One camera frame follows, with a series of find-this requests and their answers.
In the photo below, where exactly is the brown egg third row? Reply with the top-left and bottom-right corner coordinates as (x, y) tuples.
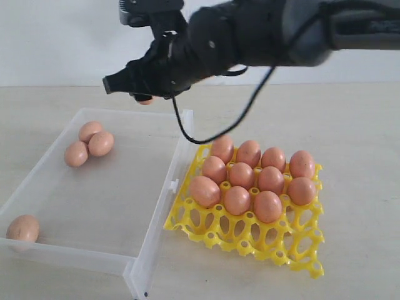
(253, 191), (283, 224)
(229, 162), (254, 190)

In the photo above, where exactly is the brown egg second row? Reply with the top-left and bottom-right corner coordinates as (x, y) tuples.
(64, 141), (89, 168)
(287, 177), (317, 206)
(289, 150), (315, 179)

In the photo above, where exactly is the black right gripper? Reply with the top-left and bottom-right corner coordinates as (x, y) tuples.
(102, 1), (244, 99)

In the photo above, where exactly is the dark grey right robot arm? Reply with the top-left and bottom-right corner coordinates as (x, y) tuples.
(103, 1), (399, 101)

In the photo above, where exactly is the yellow plastic egg tray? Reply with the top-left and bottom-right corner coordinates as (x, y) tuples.
(164, 144), (324, 278)

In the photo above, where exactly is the brown egg packed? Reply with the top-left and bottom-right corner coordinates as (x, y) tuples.
(210, 135), (234, 164)
(236, 140), (261, 168)

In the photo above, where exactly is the brown egg fourth row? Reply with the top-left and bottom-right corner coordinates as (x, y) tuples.
(223, 186), (251, 216)
(257, 166), (284, 196)

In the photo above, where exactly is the clear plastic tray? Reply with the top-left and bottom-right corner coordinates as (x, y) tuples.
(1, 108), (191, 299)

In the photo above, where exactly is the brown egg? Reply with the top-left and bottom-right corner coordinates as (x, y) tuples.
(88, 131), (114, 157)
(6, 214), (40, 243)
(135, 95), (154, 105)
(78, 121), (103, 143)
(261, 147), (286, 173)
(201, 156), (227, 185)

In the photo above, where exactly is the black camera cable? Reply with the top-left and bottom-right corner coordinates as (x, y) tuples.
(162, 0), (400, 145)

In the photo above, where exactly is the brown egg front bin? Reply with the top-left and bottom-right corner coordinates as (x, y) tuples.
(189, 176), (221, 208)

